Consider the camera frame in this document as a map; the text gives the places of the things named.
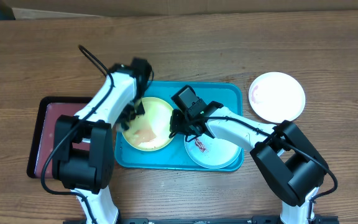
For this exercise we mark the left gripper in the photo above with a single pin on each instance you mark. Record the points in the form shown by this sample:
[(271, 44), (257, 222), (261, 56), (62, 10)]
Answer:
[(139, 111)]

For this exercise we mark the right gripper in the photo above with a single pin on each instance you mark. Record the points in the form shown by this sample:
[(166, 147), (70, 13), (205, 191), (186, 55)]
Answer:
[(178, 126)]

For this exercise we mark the yellow-green rimmed plate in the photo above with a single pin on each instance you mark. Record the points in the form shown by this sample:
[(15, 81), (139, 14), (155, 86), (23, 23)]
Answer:
[(150, 131)]

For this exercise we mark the light blue rimmed plate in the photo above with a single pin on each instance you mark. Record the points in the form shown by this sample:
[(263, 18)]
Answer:
[(212, 153)]

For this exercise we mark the white plate with red stain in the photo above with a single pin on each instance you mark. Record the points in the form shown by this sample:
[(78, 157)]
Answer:
[(276, 96)]

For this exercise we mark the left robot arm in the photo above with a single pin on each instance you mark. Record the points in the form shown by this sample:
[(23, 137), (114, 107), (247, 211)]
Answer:
[(83, 155)]

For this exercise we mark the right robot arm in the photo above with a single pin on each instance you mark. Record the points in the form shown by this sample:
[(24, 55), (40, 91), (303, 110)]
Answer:
[(291, 166)]

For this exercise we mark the black tray with red liner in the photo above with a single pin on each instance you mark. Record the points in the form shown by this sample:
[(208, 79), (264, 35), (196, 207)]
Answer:
[(50, 109)]

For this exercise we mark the cardboard panel at back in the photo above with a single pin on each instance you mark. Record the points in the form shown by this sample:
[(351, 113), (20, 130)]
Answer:
[(172, 7)]

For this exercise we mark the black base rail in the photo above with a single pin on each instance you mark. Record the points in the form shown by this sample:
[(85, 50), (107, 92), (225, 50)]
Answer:
[(263, 219)]

